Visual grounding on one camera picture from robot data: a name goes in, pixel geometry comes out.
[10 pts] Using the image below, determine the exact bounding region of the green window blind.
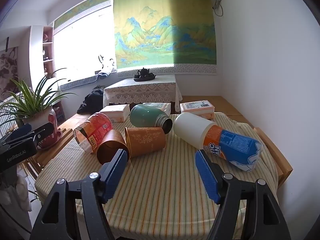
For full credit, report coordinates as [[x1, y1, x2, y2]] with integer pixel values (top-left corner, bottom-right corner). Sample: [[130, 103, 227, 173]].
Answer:
[[53, 0, 112, 29]]

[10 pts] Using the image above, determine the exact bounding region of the white wall shelf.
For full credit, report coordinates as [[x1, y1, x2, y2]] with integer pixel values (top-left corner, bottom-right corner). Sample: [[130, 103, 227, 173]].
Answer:
[[29, 25, 55, 82]]

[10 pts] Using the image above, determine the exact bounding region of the wooden table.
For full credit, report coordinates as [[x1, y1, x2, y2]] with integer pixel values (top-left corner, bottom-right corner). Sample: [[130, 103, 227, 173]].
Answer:
[[32, 95, 293, 189]]

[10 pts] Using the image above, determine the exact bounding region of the landscape painting wall hanging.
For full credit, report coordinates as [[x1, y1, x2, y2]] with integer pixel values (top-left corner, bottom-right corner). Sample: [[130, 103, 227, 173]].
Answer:
[[113, 0, 218, 78]]

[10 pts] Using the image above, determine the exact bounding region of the small table with lace cloth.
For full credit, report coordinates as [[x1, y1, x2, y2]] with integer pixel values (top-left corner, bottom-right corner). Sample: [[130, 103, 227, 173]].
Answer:
[[103, 75, 183, 106]]

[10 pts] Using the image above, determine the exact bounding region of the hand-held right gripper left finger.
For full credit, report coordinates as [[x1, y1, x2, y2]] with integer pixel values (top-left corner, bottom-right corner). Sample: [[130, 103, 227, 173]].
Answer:
[[29, 149, 128, 240]]

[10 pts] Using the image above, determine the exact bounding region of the plain brown cup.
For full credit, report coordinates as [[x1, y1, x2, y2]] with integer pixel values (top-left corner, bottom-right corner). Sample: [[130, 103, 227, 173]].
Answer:
[[97, 129, 131, 166]]

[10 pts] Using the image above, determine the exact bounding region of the blue and orange printed cup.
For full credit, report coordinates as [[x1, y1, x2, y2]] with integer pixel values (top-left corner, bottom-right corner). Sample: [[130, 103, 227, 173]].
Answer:
[[203, 125, 263, 172]]

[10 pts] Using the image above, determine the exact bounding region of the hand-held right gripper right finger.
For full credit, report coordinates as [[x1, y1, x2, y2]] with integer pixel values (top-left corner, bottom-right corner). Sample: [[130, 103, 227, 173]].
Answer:
[[195, 149, 292, 240]]

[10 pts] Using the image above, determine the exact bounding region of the blue towel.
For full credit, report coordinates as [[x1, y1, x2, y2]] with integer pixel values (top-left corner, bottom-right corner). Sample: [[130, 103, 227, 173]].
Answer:
[[96, 67, 117, 80]]

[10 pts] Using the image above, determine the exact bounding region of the brown floral wall picture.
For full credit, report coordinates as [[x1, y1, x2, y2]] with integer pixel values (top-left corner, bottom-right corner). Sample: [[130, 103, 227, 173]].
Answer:
[[0, 46, 19, 101]]

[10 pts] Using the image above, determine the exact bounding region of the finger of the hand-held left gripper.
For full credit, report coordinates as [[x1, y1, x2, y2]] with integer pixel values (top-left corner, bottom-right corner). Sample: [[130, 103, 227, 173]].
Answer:
[[29, 122, 55, 147], [0, 123, 35, 146]]

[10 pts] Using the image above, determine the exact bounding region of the white cup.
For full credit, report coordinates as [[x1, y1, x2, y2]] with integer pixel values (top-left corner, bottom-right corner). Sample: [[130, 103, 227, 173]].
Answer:
[[173, 112, 217, 151]]

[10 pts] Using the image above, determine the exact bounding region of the potted spider plant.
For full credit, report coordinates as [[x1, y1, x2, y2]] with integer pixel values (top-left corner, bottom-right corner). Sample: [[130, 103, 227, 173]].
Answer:
[[0, 67, 78, 151]]

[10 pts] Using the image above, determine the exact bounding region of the pink tissue pack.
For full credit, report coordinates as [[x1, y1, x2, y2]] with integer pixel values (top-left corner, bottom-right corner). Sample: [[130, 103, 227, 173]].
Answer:
[[180, 100, 215, 119]]

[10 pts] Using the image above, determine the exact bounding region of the black bag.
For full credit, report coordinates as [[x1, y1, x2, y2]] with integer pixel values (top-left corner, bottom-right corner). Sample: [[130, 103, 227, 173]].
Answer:
[[77, 89, 105, 115]]

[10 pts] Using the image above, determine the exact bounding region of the air conditioner cable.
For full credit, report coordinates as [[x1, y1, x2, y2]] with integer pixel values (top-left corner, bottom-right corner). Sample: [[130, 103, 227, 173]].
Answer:
[[212, 0, 224, 17]]

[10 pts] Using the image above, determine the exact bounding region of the red printed paper cup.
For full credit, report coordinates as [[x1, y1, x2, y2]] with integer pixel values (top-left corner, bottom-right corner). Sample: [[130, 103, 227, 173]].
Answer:
[[73, 112, 114, 153]]

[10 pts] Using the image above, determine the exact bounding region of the dark teapot ornament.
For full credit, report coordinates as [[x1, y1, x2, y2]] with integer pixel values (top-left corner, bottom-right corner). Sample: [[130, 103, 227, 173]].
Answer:
[[133, 67, 157, 82]]

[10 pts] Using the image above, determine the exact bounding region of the white tissue pack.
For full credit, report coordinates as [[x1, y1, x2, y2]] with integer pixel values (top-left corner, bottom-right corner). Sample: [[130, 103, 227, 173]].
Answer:
[[99, 104, 131, 123], [142, 102, 172, 116]]

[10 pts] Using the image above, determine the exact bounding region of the striped tablecloth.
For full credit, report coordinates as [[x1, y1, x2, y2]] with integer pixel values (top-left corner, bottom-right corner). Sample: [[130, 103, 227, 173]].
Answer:
[[34, 112, 279, 236]]

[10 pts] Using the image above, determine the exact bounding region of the brown patterned cup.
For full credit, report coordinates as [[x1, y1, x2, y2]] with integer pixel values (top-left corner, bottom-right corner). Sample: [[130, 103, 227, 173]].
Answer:
[[125, 127, 166, 158]]

